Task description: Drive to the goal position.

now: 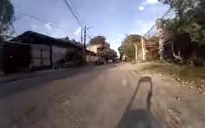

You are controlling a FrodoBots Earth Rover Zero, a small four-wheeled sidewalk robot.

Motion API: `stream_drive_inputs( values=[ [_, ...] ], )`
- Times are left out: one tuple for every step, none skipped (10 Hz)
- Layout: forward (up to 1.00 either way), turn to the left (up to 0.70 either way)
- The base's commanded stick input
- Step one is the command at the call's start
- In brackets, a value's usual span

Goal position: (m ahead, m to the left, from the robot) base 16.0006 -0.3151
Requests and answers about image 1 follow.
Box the orange building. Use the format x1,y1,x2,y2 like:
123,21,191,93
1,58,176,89
141,36,161,62

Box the dirt and grass verge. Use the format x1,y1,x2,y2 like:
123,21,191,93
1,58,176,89
132,61,205,98

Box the utility pole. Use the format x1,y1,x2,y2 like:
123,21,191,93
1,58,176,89
79,24,90,48

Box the vehicle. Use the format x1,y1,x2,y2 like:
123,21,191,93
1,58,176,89
94,57,108,66

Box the overhead wires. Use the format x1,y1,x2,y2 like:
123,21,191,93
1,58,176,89
15,0,175,38

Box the group of trees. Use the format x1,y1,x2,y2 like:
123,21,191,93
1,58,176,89
157,0,205,67

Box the grey concrete road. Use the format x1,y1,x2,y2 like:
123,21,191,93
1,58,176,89
0,62,205,128

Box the grey pavement strip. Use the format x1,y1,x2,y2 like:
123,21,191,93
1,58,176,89
0,67,91,85

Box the dark-roofed building with gate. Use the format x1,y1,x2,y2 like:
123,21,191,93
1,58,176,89
0,30,88,72

